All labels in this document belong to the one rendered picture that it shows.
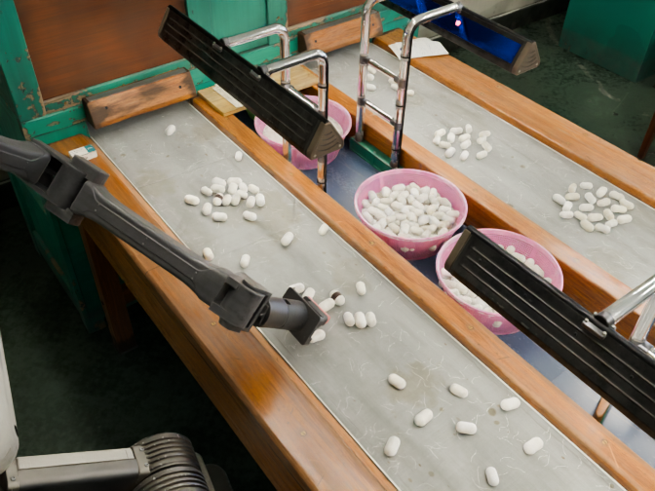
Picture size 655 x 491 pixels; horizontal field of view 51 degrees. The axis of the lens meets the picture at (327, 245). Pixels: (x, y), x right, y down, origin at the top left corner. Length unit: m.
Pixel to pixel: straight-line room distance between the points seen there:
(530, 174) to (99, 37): 1.15
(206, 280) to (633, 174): 1.15
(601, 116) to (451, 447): 2.67
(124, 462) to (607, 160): 1.37
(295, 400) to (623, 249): 0.84
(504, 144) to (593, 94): 1.96
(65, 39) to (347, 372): 1.08
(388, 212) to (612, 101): 2.35
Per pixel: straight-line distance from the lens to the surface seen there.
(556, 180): 1.84
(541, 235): 1.62
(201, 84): 2.06
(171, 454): 1.17
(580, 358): 0.97
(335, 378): 1.30
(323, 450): 1.18
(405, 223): 1.61
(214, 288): 1.16
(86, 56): 1.90
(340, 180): 1.84
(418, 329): 1.39
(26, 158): 1.28
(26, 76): 1.85
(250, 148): 1.81
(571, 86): 3.90
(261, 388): 1.26
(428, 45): 2.34
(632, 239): 1.73
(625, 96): 3.91
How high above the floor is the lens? 1.78
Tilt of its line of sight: 42 degrees down
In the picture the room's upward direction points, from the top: 1 degrees clockwise
